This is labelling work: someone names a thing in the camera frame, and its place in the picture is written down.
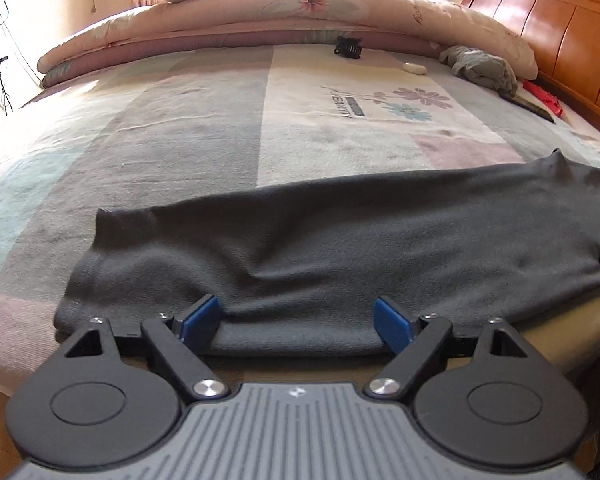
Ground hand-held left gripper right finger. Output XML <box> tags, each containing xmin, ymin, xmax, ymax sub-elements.
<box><xmin>365</xmin><ymin>297</ymin><xmax>530</xmax><ymax>401</ymax></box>

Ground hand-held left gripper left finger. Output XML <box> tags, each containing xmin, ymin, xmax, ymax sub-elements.
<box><xmin>64</xmin><ymin>294</ymin><xmax>231</xmax><ymax>401</ymax></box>

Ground dark grey pants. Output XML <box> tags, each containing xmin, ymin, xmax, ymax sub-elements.
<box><xmin>54</xmin><ymin>149</ymin><xmax>600</xmax><ymax>358</ymax></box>

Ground red folding fan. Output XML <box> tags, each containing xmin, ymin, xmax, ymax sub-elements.
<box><xmin>522</xmin><ymin>79</ymin><xmax>565</xmax><ymax>120</ymax></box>

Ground black smartphone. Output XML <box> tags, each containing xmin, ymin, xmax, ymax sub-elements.
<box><xmin>499</xmin><ymin>91</ymin><xmax>556</xmax><ymax>123</ymax></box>

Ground wooden bed headboard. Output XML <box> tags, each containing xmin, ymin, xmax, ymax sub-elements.
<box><xmin>460</xmin><ymin>0</ymin><xmax>600</xmax><ymax>151</ymax></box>

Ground crumpled grey cloth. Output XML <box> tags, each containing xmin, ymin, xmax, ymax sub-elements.
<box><xmin>439</xmin><ymin>45</ymin><xmax>521</xmax><ymax>95</ymax></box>

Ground black hair claw clip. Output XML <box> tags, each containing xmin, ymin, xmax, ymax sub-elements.
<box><xmin>333</xmin><ymin>37</ymin><xmax>363</xmax><ymax>58</ymax></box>

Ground pink floral folded quilt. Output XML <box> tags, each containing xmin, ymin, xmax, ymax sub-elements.
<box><xmin>37</xmin><ymin>0</ymin><xmax>538</xmax><ymax>88</ymax></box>

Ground black television cables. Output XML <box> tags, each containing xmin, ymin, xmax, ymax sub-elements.
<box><xmin>0</xmin><ymin>0</ymin><xmax>31</xmax><ymax>111</ymax></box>

